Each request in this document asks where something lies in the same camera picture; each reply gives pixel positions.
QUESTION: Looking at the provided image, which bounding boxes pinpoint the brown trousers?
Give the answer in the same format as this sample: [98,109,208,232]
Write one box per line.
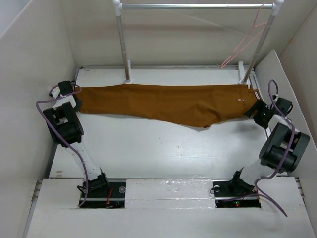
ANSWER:
[77,84,258,128]

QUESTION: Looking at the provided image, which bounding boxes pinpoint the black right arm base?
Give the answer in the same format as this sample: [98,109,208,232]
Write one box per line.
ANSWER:
[210,170,262,208]

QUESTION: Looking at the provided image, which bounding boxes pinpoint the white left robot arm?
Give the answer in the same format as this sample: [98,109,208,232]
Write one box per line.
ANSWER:
[42,81,110,197]

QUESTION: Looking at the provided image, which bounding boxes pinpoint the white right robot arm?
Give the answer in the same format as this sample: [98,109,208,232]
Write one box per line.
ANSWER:
[229,98,310,195]

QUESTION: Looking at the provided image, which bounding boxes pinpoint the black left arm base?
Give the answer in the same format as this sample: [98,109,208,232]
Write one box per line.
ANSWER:
[77,178,126,209]

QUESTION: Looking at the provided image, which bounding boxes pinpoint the silver white clothes rack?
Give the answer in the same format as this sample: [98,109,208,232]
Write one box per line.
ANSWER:
[110,0,283,85]

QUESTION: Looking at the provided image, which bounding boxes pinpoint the white foam board strip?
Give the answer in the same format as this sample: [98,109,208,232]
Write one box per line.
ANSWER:
[124,178,215,210]

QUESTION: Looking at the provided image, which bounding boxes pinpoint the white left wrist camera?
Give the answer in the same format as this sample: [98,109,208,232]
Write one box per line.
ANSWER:
[49,85,60,99]

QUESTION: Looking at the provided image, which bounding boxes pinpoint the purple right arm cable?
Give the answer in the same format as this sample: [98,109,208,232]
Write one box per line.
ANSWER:
[254,79,297,218]

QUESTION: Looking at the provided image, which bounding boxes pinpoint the pink wire hanger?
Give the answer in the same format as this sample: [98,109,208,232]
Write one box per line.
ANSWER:
[220,2,268,69]

